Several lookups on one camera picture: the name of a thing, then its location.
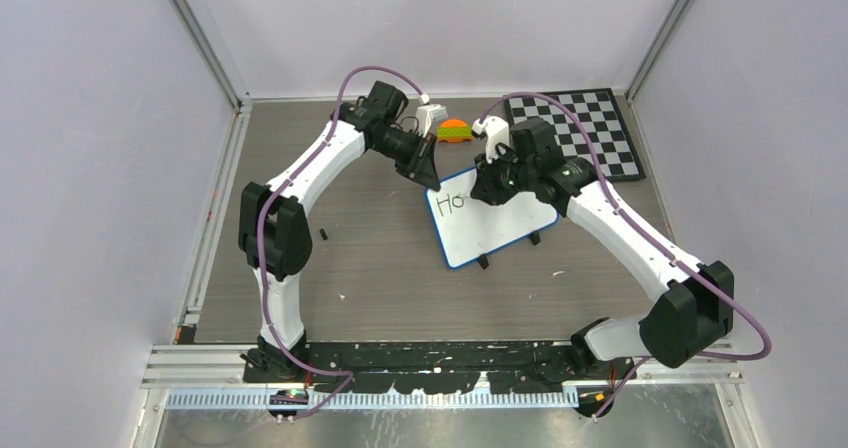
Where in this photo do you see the black white checkerboard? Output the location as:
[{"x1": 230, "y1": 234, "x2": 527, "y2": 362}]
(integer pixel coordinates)
[{"x1": 503, "y1": 88, "x2": 646, "y2": 182}]

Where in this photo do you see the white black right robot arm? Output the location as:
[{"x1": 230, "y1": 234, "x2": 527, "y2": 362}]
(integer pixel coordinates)
[{"x1": 470, "y1": 116, "x2": 734, "y2": 379}]

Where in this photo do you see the perforated metal strip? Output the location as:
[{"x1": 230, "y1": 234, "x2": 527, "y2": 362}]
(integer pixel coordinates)
[{"x1": 165, "y1": 387, "x2": 579, "y2": 411}]

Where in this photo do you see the blue framed whiteboard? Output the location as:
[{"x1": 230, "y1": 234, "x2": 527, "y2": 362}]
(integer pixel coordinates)
[{"x1": 424, "y1": 168, "x2": 559, "y2": 269}]

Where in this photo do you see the orange green toy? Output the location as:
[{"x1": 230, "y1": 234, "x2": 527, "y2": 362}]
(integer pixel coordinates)
[{"x1": 437, "y1": 118, "x2": 474, "y2": 143}]

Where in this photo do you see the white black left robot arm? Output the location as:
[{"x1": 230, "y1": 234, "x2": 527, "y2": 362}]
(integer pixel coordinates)
[{"x1": 237, "y1": 81, "x2": 447, "y2": 382}]

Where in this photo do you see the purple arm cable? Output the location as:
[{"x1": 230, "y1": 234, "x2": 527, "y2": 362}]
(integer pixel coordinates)
[
  {"x1": 254, "y1": 65, "x2": 432, "y2": 422},
  {"x1": 478, "y1": 92, "x2": 774, "y2": 420}
]

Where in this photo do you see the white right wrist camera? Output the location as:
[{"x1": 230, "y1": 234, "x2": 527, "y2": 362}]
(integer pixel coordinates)
[{"x1": 471, "y1": 115, "x2": 512, "y2": 164}]

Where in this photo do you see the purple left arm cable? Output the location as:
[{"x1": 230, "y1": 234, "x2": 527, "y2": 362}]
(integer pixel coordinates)
[{"x1": 254, "y1": 65, "x2": 432, "y2": 422}]

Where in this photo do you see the aluminium frame rail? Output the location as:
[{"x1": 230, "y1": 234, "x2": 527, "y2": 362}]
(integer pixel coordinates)
[{"x1": 141, "y1": 344, "x2": 746, "y2": 389}]

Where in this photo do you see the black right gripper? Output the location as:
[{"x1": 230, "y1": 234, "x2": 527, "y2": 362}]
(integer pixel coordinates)
[{"x1": 474, "y1": 143, "x2": 537, "y2": 205}]

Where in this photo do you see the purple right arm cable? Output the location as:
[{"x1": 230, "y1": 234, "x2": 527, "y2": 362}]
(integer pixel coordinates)
[{"x1": 478, "y1": 92, "x2": 774, "y2": 420}]

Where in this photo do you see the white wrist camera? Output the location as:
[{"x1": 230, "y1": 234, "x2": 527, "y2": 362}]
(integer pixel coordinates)
[
  {"x1": 415, "y1": 103, "x2": 449, "y2": 137},
  {"x1": 471, "y1": 115, "x2": 512, "y2": 164}
]

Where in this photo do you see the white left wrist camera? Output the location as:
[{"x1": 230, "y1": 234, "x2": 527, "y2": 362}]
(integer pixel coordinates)
[{"x1": 415, "y1": 103, "x2": 449, "y2": 137}]

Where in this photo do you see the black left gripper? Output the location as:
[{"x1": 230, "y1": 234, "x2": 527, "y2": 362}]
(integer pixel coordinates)
[{"x1": 371, "y1": 127, "x2": 441, "y2": 191}]

